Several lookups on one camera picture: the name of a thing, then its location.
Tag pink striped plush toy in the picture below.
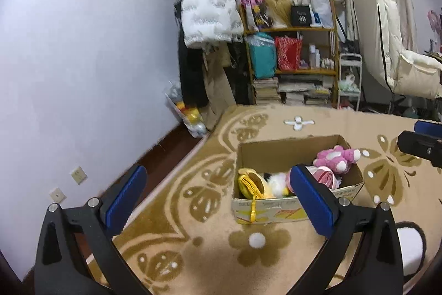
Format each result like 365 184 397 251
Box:
307 165 342 189

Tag stack of books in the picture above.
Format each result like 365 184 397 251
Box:
252 77 280 105

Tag beige coat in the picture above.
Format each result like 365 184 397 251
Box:
202 44 235 130

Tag pile of magazines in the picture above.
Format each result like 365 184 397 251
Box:
278 74 334 107

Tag blond wig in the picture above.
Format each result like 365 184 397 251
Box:
264 0 292 28

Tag clear bag of toys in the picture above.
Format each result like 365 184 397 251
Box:
165 81 209 138

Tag white metal cart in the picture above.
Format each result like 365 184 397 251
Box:
336 52 363 111

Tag beige patterned rug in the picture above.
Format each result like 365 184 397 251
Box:
86 104 442 295

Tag cream folded mattress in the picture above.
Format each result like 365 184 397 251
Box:
350 0 410 92

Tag black garment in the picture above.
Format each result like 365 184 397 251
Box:
228 39 251 105

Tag white fluffy plush toy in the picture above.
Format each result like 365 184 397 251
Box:
264 171 294 197

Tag pink plush bear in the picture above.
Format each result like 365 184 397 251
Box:
312 145 361 175

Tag colourful hanging packets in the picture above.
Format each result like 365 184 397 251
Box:
240 0 268 31

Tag teal bag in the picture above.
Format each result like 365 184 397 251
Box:
247 32 278 79

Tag black gift box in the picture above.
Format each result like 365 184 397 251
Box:
290 5 313 28

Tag yellow plush dog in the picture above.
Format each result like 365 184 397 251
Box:
238 168 277 223

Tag red patterned bag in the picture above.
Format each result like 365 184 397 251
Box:
274 36 302 71

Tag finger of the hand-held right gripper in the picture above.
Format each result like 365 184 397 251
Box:
397 131 442 168
414 120 442 136

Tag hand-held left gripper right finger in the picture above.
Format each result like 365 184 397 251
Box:
288 164 404 295

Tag cardboard box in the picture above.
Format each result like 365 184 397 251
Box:
231 134 365 224

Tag cream padded chair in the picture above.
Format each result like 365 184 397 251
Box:
385 51 442 100

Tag white plastic bag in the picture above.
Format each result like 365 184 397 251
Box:
309 0 334 28

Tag black coat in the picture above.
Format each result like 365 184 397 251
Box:
173 0 209 109

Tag pale green plush toy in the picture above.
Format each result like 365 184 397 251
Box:
338 73 358 92

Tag pink wall decoration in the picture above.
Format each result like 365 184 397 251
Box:
426 9 442 31

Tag wooden shelf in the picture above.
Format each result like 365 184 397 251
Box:
242 0 341 109

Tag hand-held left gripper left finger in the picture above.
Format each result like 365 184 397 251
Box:
34 164 152 295

